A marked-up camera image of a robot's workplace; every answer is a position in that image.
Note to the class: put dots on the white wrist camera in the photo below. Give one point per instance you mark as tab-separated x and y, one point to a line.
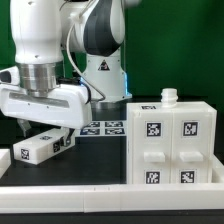
10	76

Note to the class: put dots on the white cabinet top block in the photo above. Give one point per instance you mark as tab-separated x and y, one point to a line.
41	147

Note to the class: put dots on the white cabinet body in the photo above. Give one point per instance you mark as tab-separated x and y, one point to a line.
168	103

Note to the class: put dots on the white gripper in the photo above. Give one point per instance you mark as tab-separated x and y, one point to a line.
64	106

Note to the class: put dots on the white base marker plate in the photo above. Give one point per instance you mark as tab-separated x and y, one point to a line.
103	128

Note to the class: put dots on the white workspace border frame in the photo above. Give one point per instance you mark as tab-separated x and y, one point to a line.
112	198

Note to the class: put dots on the white cabinet door panel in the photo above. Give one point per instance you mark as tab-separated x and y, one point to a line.
151	147
192	146

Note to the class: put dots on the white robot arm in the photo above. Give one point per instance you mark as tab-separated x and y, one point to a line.
45	32

